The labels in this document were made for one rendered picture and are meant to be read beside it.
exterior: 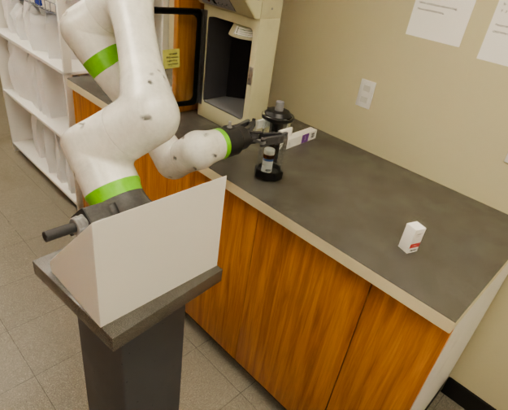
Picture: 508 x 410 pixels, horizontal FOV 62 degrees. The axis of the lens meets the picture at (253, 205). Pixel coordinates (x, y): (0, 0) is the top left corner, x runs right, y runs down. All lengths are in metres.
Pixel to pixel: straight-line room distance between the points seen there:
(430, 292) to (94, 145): 0.89
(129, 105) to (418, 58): 1.20
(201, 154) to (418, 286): 0.67
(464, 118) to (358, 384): 1.01
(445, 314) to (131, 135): 0.84
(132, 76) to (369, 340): 0.97
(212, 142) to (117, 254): 0.46
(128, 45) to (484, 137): 1.25
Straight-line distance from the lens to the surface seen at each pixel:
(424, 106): 1.81
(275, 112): 1.40
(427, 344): 1.27
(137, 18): 1.12
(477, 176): 1.79
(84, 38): 1.27
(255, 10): 1.65
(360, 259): 1.22
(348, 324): 1.38
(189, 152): 1.16
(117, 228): 0.82
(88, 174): 0.98
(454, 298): 1.23
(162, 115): 0.91
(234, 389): 2.01
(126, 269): 0.89
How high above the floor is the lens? 1.64
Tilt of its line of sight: 32 degrees down
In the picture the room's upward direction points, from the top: 9 degrees clockwise
